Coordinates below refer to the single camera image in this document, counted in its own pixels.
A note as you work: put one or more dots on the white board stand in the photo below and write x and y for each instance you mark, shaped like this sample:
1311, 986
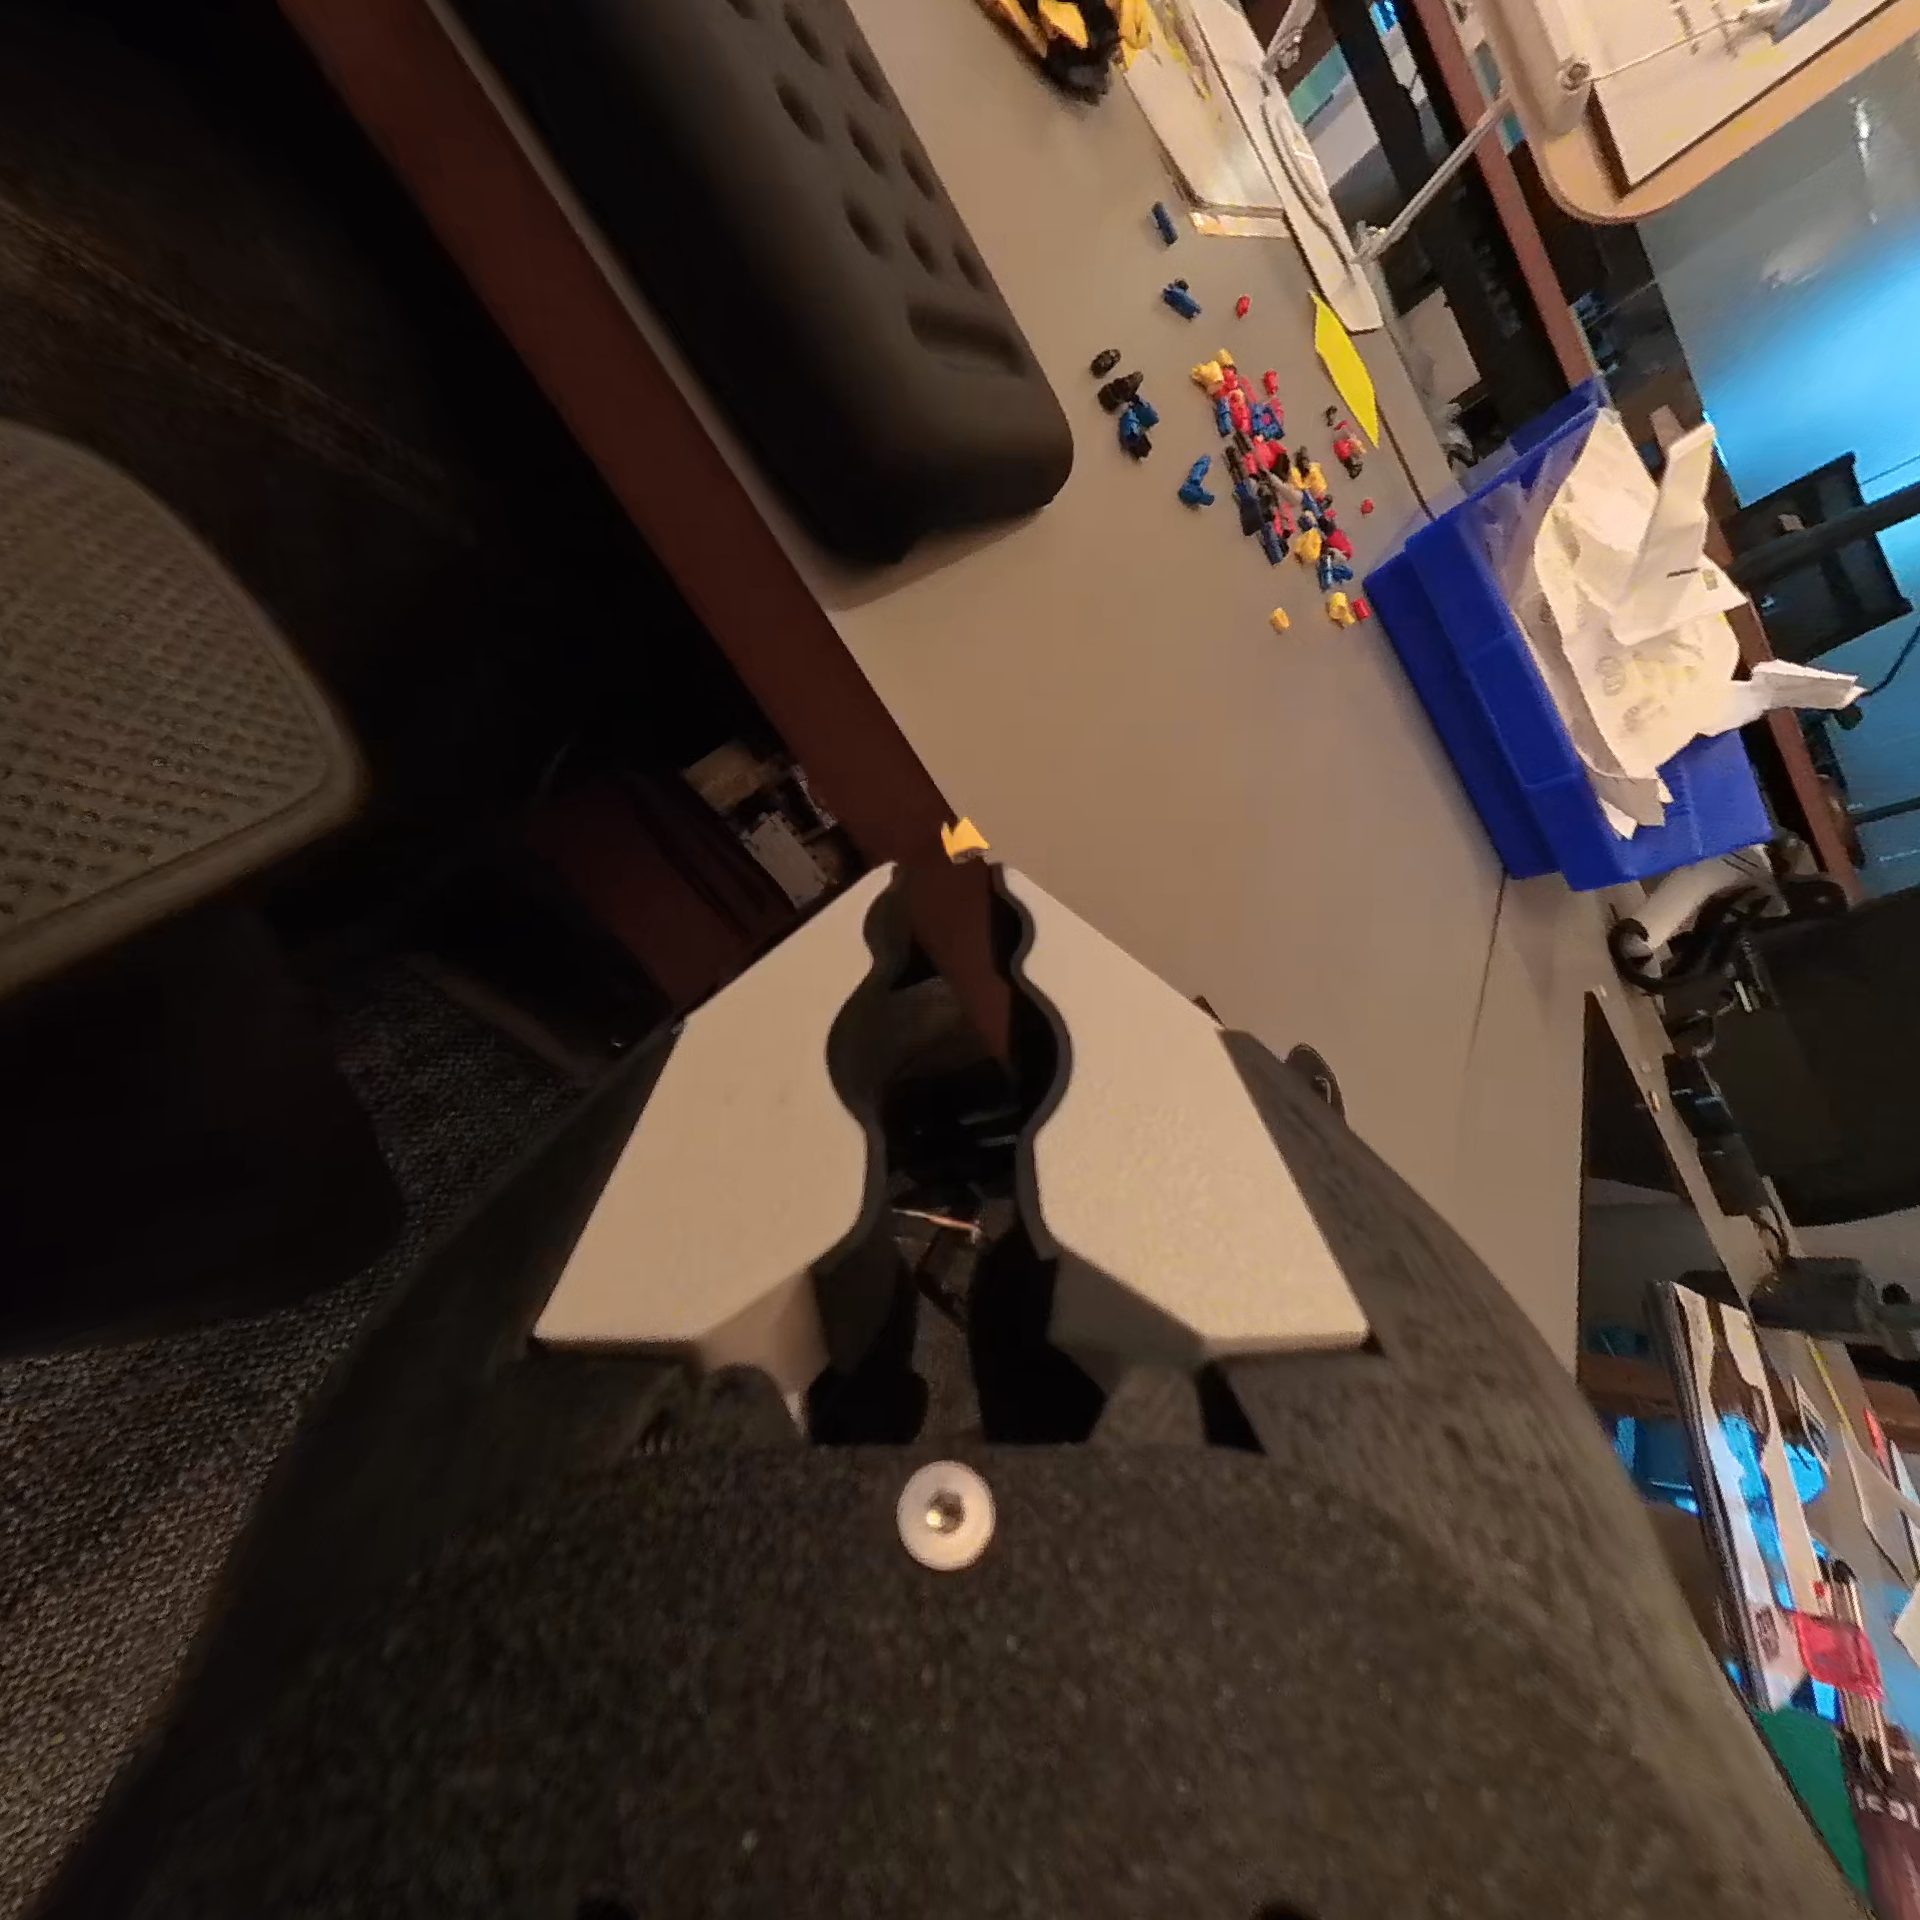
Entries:
1320, 197

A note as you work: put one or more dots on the pile of small bricks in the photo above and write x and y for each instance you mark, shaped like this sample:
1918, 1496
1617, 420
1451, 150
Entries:
1267, 445

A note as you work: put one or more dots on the tiny yellow brick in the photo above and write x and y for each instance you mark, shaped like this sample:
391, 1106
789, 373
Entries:
967, 842

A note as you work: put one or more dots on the grey mesh chair seat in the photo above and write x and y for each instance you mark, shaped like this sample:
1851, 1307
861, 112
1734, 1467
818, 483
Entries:
155, 704

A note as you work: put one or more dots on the white plastic bags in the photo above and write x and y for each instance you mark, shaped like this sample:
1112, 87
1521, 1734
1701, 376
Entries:
1620, 632

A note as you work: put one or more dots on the white instruction booklet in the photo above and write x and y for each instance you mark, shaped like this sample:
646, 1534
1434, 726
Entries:
1196, 120

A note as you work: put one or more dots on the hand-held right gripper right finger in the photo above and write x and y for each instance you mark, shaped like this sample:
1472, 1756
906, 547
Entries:
1186, 1169

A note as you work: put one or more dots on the blue plastic bin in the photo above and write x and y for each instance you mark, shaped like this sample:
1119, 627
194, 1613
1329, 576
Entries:
1501, 785
1547, 445

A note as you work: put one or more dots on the glossy printed magazine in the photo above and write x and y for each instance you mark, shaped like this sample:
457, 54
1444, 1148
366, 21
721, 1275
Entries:
1770, 1501

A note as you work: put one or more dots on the printed instruction sheet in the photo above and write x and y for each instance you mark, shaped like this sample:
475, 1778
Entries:
1724, 41

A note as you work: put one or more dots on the grey desk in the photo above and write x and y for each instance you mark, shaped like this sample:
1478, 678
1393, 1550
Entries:
1196, 785

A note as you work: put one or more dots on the brown wooden shelf frame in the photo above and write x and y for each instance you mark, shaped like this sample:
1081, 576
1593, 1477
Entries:
1504, 210

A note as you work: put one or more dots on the yellow black brick car model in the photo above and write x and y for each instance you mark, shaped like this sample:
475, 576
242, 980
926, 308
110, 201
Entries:
1074, 33

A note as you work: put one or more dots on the black dimpled mat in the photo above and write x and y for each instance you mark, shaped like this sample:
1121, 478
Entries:
780, 256

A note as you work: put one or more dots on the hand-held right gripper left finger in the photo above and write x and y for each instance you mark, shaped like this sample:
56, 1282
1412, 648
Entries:
721, 1136

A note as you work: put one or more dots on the white board ledge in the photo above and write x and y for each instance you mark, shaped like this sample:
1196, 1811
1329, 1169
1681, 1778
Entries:
1547, 57

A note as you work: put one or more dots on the black desk clamp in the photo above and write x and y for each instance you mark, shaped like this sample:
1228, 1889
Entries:
1677, 948

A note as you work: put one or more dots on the yellow paper slip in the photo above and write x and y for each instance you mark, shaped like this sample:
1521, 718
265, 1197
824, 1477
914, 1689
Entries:
1346, 363

